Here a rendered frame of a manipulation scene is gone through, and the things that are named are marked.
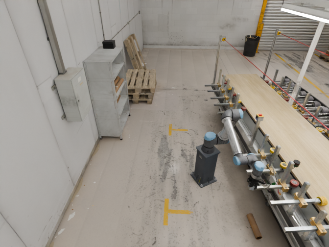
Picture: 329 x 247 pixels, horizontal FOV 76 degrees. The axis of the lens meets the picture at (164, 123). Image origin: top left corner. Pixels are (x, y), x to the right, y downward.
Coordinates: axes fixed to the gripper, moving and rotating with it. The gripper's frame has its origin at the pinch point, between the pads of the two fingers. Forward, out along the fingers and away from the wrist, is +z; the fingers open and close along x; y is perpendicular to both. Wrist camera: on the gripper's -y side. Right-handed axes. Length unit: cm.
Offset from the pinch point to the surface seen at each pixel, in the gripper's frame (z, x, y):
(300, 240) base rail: 15, 47, -29
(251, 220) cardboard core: 75, -9, -21
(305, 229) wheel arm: -13, 51, -20
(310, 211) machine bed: 11, 22, -53
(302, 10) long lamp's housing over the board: -153, -107, -60
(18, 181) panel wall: -24, -4, 230
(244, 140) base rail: 13, -94, -29
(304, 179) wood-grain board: -7, -3, -56
